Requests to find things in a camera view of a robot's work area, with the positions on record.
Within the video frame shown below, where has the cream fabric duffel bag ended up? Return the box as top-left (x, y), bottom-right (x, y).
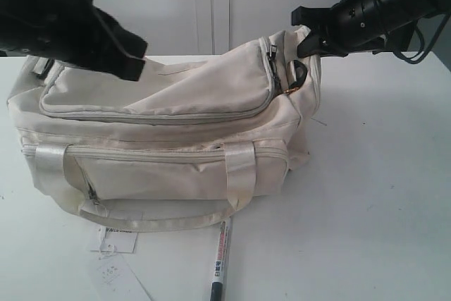
top-left (6, 26), bottom-right (321, 232)

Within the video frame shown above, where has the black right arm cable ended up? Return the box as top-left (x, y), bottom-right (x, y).
top-left (330, 0), bottom-right (447, 65)

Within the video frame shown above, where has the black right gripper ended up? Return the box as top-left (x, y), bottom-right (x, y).
top-left (291, 0), bottom-right (385, 58)

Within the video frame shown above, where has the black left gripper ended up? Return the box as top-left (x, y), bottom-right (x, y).
top-left (1, 0), bottom-right (148, 81)

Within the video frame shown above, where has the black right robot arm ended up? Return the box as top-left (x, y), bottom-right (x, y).
top-left (291, 0), bottom-right (450, 64)

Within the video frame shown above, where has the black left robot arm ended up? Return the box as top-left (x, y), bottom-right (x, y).
top-left (1, 0), bottom-right (148, 81)

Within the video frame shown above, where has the white paper hang tag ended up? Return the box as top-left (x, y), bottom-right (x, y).
top-left (87, 226), bottom-right (137, 254)

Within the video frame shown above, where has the black and white marker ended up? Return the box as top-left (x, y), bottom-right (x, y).
top-left (209, 218), bottom-right (232, 301)

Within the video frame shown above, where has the small white price tag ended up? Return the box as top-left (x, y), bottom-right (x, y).
top-left (89, 255), bottom-right (130, 295)

